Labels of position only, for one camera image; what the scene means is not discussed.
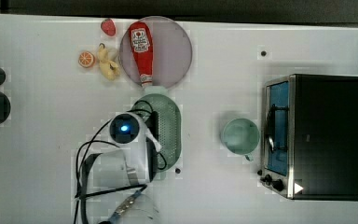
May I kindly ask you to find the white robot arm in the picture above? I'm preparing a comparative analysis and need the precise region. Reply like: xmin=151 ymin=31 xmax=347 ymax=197
xmin=74 ymin=109 xmax=161 ymax=224

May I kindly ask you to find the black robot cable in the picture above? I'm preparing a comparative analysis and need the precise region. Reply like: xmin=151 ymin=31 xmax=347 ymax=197
xmin=74 ymin=100 xmax=168 ymax=224

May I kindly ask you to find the black toaster oven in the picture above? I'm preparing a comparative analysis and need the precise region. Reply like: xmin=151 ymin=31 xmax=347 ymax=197
xmin=257 ymin=74 xmax=358 ymax=202

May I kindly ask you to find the yellow banana toy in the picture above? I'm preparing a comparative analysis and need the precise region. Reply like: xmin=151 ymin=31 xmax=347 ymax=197
xmin=97 ymin=43 xmax=120 ymax=80

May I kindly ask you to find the green oval strainer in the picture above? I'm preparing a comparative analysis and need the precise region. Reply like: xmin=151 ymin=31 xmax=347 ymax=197
xmin=131 ymin=86 xmax=182 ymax=180

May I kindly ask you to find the orange slice toy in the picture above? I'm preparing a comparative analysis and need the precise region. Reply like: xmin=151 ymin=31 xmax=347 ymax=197
xmin=78 ymin=51 xmax=95 ymax=68

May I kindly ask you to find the red ketchup bottle toy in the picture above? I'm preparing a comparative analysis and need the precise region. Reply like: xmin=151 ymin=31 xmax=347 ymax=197
xmin=129 ymin=21 xmax=154 ymax=88

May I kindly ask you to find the grey round plate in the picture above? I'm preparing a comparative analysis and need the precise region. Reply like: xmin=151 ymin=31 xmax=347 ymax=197
xmin=119 ymin=16 xmax=192 ymax=89

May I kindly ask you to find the red strawberry toy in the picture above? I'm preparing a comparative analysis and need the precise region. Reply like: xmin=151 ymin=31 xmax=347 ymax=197
xmin=101 ymin=19 xmax=117 ymax=36

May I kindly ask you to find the green mug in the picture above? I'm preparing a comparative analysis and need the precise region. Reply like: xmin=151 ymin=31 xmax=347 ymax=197
xmin=220 ymin=118 xmax=260 ymax=161

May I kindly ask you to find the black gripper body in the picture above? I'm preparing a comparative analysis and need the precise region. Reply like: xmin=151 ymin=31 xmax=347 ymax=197
xmin=145 ymin=112 xmax=159 ymax=180

